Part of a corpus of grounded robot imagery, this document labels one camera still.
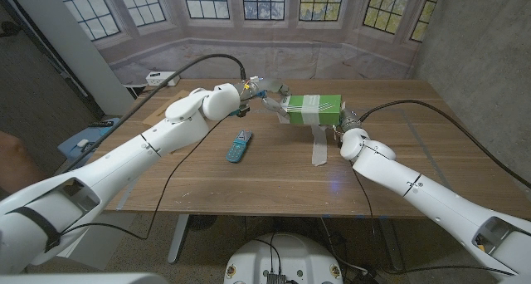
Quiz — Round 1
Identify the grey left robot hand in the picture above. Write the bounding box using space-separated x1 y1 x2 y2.
239 78 292 119

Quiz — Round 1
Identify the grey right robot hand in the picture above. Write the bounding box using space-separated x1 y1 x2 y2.
334 108 364 139

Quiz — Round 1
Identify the white bandage strip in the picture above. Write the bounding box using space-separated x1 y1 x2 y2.
276 94 329 167

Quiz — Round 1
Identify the green white package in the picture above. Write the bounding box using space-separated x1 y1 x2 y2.
280 94 345 126

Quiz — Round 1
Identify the teal TV remote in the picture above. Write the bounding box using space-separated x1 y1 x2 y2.
225 129 253 164

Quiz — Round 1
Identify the printed window backdrop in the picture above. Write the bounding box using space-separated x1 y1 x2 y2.
49 0 445 86

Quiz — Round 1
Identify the white power strip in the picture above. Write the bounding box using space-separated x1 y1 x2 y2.
145 71 182 87

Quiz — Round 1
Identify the grey table leg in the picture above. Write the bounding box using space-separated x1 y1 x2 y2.
379 217 406 272

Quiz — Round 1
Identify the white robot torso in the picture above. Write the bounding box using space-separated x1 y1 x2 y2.
223 233 344 284

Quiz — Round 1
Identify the white table leg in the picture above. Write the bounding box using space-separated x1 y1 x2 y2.
167 214 190 264

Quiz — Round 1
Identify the blue stool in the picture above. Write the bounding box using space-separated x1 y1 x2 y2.
56 116 121 169

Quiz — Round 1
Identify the white floor board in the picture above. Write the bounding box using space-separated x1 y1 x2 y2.
56 212 137 271

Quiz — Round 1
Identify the dark perforated panel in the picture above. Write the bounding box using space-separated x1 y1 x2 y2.
0 0 105 152

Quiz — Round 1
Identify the person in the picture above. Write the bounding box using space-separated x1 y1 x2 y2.
0 130 49 196

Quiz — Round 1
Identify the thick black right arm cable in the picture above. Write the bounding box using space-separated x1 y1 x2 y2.
358 99 531 190

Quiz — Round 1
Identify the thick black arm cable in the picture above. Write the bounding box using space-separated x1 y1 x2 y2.
358 99 531 190
61 53 248 175

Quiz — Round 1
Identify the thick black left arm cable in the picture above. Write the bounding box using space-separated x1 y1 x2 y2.
61 53 248 175

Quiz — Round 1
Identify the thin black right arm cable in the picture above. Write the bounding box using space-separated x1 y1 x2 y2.
350 161 518 277

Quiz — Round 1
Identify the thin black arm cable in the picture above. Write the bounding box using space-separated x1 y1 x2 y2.
350 161 518 277
60 117 227 241

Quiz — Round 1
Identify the black power cord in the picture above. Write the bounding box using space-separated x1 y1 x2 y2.
136 81 170 97

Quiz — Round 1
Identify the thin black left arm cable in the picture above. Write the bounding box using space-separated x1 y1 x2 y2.
60 117 227 241

